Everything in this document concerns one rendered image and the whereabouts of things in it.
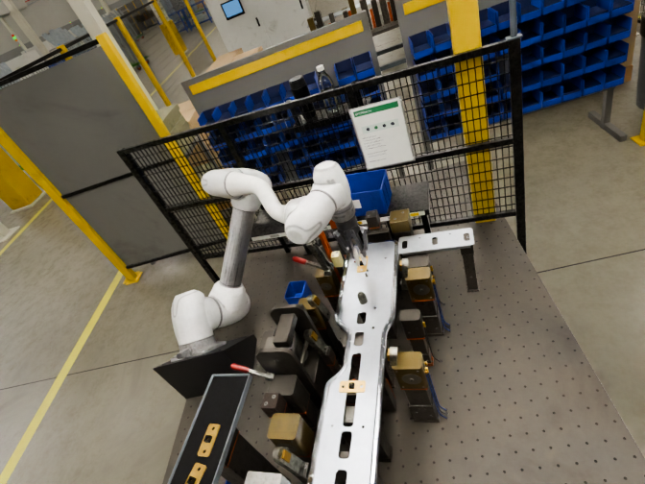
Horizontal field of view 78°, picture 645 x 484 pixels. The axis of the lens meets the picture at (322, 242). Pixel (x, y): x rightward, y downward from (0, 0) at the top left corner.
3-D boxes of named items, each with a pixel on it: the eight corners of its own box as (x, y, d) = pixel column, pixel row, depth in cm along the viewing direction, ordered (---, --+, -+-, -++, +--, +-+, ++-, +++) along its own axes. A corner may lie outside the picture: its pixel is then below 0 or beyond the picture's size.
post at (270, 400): (321, 462, 139) (274, 408, 115) (307, 461, 141) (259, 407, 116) (323, 447, 142) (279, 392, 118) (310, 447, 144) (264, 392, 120)
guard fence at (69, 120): (246, 243, 386) (113, 28, 265) (244, 253, 375) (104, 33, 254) (131, 275, 415) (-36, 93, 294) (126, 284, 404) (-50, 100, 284)
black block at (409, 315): (441, 367, 150) (428, 320, 132) (415, 367, 154) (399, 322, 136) (441, 354, 154) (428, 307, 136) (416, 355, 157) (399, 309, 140)
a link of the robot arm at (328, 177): (332, 192, 140) (314, 216, 132) (318, 155, 130) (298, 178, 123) (359, 193, 134) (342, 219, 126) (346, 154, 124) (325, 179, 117)
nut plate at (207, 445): (208, 457, 104) (206, 455, 103) (197, 455, 105) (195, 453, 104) (221, 424, 110) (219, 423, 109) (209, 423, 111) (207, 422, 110)
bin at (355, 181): (388, 213, 176) (380, 190, 168) (325, 220, 188) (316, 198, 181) (393, 191, 187) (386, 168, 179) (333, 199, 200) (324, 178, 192)
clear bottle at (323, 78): (340, 110, 176) (324, 66, 164) (326, 114, 178) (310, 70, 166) (342, 105, 181) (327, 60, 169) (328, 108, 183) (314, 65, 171)
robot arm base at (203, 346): (162, 365, 165) (159, 351, 166) (195, 350, 186) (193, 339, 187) (198, 356, 160) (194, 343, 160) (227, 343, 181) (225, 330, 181)
